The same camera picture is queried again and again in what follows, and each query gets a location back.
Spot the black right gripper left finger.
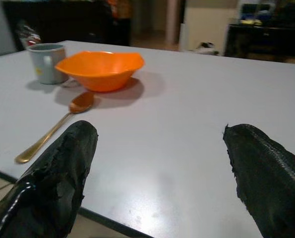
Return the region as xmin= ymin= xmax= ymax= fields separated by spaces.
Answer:
xmin=0 ymin=120 xmax=99 ymax=238

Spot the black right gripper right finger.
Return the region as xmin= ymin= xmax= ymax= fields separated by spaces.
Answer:
xmin=222 ymin=123 xmax=295 ymax=238

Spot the gold metal spoon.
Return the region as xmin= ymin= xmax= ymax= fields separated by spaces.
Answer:
xmin=14 ymin=91 xmax=95 ymax=165

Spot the grey ceramic mug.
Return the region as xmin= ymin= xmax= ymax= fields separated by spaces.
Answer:
xmin=27 ymin=43 xmax=69 ymax=85

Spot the orange plastic bowl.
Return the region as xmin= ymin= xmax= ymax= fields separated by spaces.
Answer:
xmin=55 ymin=51 xmax=145 ymax=93

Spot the black side table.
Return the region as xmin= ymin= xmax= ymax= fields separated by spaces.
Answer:
xmin=224 ymin=23 xmax=295 ymax=60

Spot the white shoe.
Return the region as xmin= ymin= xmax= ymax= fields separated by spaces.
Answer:
xmin=188 ymin=42 xmax=220 ymax=55

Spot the red and black packet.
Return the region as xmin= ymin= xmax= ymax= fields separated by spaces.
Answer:
xmin=16 ymin=21 xmax=42 ymax=47

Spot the yellow cloth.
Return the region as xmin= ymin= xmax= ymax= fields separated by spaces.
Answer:
xmin=239 ymin=19 xmax=263 ymax=26

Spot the blue storage box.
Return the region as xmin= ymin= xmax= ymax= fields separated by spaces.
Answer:
xmin=238 ymin=2 xmax=272 ymax=22

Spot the dark wooden cabinet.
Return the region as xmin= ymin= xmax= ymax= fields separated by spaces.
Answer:
xmin=1 ymin=0 xmax=132 ymax=52

